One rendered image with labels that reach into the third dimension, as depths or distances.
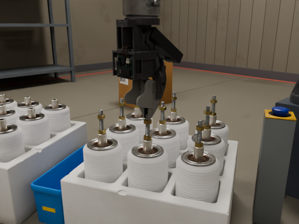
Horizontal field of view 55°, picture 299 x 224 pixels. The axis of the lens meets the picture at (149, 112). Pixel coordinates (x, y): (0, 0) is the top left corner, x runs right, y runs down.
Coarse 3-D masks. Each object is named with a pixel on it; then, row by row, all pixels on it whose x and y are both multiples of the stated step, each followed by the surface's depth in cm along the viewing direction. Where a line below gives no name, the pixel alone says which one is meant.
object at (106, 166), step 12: (120, 144) 71; (84, 156) 69; (96, 156) 66; (108, 156) 67; (120, 156) 70; (84, 168) 71; (96, 168) 67; (108, 168) 67; (120, 168) 70; (96, 180) 68; (108, 180) 68
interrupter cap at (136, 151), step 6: (138, 144) 69; (156, 144) 69; (132, 150) 66; (138, 150) 67; (156, 150) 67; (162, 150) 66; (138, 156) 64; (144, 156) 63; (150, 156) 63; (156, 156) 64
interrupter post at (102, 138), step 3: (99, 135) 69; (102, 135) 69; (105, 135) 69; (99, 138) 69; (102, 138) 69; (105, 138) 69; (99, 141) 69; (102, 141) 69; (105, 141) 69; (99, 144) 69; (102, 144) 69; (105, 144) 70
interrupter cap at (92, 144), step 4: (92, 140) 72; (96, 140) 72; (108, 140) 72; (112, 140) 72; (116, 140) 72; (88, 144) 69; (92, 144) 69; (96, 144) 70; (108, 144) 70; (112, 144) 69; (116, 144) 69; (92, 148) 67; (96, 148) 67; (100, 148) 67; (104, 148) 67; (108, 148) 67; (112, 148) 68
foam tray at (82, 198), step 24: (168, 168) 73; (72, 192) 68; (96, 192) 65; (120, 192) 64; (144, 192) 63; (168, 192) 63; (72, 216) 70; (96, 216) 67; (120, 216) 65; (144, 216) 63; (168, 216) 60; (192, 216) 59; (216, 216) 57
